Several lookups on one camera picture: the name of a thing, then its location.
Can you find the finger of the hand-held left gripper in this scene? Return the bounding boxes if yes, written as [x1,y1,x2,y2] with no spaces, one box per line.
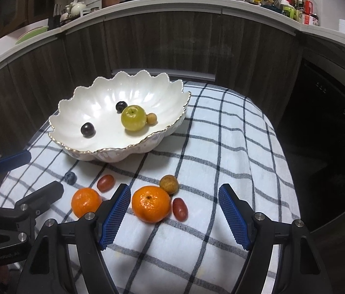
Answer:
[0,181,65,253]
[0,150,33,190]

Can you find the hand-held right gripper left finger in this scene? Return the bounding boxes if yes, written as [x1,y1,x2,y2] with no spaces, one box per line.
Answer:
[22,184,131,294]

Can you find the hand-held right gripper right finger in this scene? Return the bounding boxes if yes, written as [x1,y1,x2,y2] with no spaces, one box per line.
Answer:
[218,184,333,294]

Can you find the orange mandarin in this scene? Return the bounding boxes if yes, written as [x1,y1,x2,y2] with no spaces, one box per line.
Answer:
[131,186,172,223]
[71,188,103,219]

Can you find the red cherry tomato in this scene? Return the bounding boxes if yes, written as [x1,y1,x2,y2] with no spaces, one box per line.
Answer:
[97,174,115,192]
[172,197,189,221]

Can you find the large brown longan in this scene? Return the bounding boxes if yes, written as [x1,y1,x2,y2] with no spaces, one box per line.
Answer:
[159,174,179,195]

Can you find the yellow-green round fruit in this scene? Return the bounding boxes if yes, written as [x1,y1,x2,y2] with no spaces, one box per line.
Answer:
[121,105,147,132]

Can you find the white scalloped ceramic bowl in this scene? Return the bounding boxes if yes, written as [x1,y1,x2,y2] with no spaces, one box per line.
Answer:
[49,70,191,163]

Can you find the black and white checked cloth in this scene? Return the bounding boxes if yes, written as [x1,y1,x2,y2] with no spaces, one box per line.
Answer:
[0,81,301,294]

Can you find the black built-in dishwasher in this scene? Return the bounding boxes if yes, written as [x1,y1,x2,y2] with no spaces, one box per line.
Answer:
[275,58,345,230]

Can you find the green plastic tray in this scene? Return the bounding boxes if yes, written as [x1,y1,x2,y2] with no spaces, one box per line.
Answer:
[15,24,49,45]

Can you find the dark wooden door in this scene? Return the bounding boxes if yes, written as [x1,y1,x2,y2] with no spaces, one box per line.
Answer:
[0,0,46,40]

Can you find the white teapot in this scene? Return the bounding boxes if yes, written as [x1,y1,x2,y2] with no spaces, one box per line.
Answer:
[68,1,88,17]

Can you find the dark wood kitchen cabinets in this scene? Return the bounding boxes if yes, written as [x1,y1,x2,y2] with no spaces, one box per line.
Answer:
[0,9,303,160]

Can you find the cluster of sauce bottles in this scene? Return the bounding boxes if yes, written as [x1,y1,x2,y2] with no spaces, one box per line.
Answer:
[279,0,320,26]

